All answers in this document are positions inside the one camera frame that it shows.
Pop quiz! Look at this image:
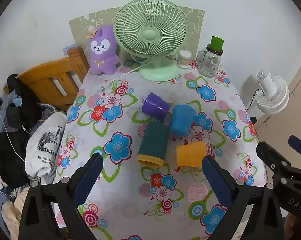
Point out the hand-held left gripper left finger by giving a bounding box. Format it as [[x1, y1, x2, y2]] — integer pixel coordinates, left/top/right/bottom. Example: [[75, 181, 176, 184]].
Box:
[[19, 152, 104, 240]]

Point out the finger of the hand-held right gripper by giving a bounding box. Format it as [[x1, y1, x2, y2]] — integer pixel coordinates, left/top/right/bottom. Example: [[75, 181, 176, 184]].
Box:
[[256, 141, 292, 181], [288, 135, 301, 160]]

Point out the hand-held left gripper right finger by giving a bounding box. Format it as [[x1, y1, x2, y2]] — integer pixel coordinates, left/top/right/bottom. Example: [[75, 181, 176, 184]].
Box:
[[202, 155, 285, 240]]

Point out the blue cup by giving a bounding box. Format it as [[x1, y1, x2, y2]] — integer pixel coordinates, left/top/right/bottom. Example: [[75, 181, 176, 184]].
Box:
[[169, 104, 197, 137]]

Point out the dark green cup yellow rim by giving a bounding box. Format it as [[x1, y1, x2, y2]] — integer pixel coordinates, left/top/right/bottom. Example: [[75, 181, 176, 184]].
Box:
[[136, 121, 170, 168]]

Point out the purple cup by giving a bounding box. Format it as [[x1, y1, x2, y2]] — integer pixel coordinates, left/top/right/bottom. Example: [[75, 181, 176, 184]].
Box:
[[141, 92, 171, 120]]

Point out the white printed t-shirt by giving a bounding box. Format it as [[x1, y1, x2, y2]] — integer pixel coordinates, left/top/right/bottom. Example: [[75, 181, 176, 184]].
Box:
[[25, 111, 68, 181]]

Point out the white floor fan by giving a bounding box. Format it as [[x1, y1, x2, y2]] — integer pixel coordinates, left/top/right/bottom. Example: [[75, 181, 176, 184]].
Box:
[[255, 70, 290, 115]]

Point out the floral tablecloth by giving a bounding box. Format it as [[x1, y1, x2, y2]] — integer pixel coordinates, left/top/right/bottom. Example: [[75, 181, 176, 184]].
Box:
[[52, 59, 269, 240]]

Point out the cream cloth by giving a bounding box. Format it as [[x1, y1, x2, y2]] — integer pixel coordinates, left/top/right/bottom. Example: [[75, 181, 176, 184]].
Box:
[[1, 187, 29, 240]]

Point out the black clothes pile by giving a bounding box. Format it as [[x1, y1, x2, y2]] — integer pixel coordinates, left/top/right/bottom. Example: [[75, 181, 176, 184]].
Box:
[[0, 74, 44, 189]]

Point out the wooden bed headboard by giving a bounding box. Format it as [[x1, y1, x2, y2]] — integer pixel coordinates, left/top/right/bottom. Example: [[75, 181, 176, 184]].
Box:
[[3, 46, 90, 112]]

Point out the glass mug green lid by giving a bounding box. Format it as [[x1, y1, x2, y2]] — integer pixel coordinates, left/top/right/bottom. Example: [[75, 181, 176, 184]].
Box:
[[196, 36, 225, 78]]

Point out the cotton swab container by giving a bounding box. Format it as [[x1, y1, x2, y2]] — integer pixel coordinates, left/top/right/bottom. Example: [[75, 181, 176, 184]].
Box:
[[178, 50, 193, 68]]

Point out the purple plush toy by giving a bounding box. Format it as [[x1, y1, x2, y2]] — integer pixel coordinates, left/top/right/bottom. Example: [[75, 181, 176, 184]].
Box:
[[87, 24, 120, 76]]

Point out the blue patterned paper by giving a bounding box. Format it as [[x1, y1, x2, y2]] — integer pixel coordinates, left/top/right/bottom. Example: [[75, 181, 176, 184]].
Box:
[[62, 43, 77, 55]]

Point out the green desk fan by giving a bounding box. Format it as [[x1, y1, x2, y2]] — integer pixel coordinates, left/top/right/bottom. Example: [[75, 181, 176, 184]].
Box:
[[113, 0, 189, 82]]

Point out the black fan cable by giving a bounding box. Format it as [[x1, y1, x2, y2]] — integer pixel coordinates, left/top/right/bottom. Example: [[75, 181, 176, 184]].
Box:
[[245, 87, 262, 111]]

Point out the thin white cable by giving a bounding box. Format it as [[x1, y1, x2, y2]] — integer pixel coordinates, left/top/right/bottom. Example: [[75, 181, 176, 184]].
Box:
[[0, 107, 26, 163]]

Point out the white fan cord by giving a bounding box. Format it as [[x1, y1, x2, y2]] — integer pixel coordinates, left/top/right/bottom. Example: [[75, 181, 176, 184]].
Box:
[[110, 60, 153, 83]]

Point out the beige wall poster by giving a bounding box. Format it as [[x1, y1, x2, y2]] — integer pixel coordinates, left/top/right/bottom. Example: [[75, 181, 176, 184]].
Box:
[[69, 5, 205, 63]]

